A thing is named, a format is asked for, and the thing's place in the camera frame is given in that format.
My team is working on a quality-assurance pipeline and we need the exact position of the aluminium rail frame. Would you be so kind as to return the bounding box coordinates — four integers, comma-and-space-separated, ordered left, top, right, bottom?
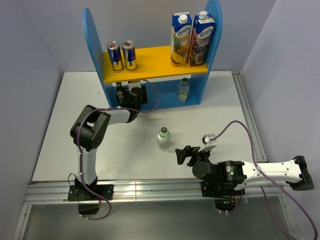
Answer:
13, 71, 300, 240

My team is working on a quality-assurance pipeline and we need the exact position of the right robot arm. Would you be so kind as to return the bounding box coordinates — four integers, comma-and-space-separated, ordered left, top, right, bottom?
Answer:
175, 144, 314, 198

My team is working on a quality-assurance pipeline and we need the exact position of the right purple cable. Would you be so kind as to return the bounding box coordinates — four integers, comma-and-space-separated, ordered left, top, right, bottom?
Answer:
208, 120, 318, 240

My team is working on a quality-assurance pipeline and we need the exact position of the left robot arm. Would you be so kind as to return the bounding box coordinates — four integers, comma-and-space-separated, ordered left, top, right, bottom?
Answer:
70, 85, 148, 200

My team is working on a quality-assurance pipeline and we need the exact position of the clear glass bottle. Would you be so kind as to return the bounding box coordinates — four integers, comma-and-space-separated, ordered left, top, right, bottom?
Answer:
157, 127, 171, 149
177, 77, 190, 102

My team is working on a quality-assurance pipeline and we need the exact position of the purple cable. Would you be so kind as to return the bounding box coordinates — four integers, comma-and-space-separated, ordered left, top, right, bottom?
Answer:
208, 120, 318, 240
67, 79, 161, 221

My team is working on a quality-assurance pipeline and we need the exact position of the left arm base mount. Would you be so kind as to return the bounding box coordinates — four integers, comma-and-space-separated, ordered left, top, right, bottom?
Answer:
67, 178, 114, 217

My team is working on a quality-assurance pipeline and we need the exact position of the pineapple juice carton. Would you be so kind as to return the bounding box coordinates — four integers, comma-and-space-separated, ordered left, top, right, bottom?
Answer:
170, 12, 192, 67

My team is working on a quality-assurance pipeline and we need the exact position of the blue and yellow shelf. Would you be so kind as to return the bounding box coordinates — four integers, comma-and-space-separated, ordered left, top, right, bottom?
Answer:
82, 0, 223, 111

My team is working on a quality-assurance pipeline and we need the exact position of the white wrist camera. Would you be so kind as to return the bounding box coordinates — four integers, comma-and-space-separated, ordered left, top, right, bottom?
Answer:
198, 134, 218, 152
128, 80, 141, 92

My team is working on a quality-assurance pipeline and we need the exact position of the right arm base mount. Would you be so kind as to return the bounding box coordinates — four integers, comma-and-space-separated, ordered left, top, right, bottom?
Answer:
200, 181, 245, 211

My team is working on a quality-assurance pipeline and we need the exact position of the berry juice carton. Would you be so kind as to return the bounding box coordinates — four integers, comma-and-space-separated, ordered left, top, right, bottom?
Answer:
188, 11, 216, 67

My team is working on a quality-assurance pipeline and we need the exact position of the energy drink can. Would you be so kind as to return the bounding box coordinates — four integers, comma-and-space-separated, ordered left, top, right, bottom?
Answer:
122, 41, 137, 72
107, 41, 124, 72

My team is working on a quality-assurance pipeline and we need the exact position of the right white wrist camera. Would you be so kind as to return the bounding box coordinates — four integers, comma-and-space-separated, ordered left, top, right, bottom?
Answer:
198, 134, 218, 152

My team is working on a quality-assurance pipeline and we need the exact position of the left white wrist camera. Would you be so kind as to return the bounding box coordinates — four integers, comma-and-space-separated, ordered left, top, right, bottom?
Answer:
128, 80, 141, 92

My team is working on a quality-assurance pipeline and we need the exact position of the green glass bottle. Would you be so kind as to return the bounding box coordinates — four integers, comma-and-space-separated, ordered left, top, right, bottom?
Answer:
115, 82, 128, 107

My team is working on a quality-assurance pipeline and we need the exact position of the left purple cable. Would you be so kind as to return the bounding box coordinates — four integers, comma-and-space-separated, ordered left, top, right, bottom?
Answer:
67, 79, 161, 221

